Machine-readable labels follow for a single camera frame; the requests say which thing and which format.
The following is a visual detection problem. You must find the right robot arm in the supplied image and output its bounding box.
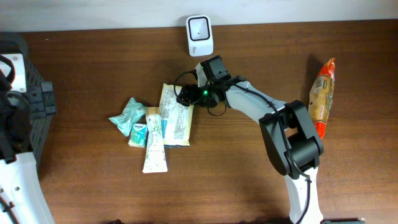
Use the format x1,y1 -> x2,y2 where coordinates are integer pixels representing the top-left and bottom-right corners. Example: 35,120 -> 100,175
174,55 -> 324,223

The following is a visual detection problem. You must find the white barcode scanner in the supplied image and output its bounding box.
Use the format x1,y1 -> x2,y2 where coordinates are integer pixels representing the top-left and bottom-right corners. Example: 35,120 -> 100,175
185,15 -> 214,57

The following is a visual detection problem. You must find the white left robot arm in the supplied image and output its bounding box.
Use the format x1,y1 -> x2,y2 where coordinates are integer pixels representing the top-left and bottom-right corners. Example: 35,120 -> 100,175
1,72 -> 55,223

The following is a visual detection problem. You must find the cream yellow snack bag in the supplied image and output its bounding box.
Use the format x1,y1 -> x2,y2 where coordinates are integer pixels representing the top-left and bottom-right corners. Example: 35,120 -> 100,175
159,83 -> 194,148

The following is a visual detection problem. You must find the orange spaghetti package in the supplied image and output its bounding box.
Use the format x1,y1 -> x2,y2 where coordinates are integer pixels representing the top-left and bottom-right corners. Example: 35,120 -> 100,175
308,58 -> 335,139

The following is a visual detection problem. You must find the mint green wipes pack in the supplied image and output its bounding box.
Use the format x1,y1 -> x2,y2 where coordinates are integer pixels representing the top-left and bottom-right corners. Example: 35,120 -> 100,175
109,98 -> 147,137

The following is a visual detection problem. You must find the dark grey plastic basket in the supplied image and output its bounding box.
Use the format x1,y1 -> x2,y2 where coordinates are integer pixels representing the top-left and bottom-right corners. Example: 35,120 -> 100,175
1,32 -> 57,164

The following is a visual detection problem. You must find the teal tissue packet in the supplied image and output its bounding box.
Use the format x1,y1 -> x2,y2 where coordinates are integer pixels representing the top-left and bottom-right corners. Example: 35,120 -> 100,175
128,123 -> 147,148

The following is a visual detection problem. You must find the white bamboo print tube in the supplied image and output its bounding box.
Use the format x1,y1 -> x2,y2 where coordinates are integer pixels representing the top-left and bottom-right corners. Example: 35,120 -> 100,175
142,107 -> 168,174

